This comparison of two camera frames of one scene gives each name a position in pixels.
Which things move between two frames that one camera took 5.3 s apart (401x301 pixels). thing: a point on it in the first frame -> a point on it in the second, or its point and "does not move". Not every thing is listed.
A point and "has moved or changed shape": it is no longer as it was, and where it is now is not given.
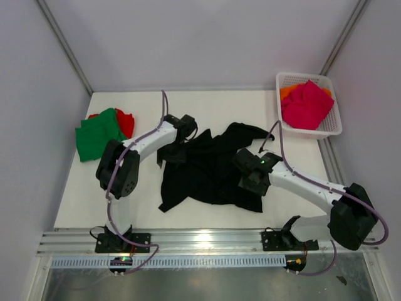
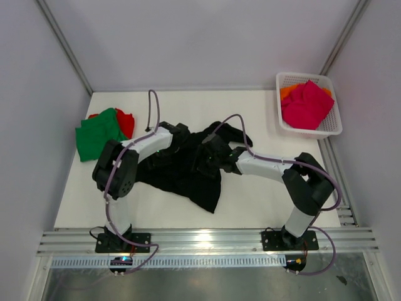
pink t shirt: [306, 106] does not move
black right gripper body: [246, 181] -> [208, 165]
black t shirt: [201, 169] has moved or changed shape
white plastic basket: [330, 126] does not move
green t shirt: [95, 133] does not move
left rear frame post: [64, 44] does not move
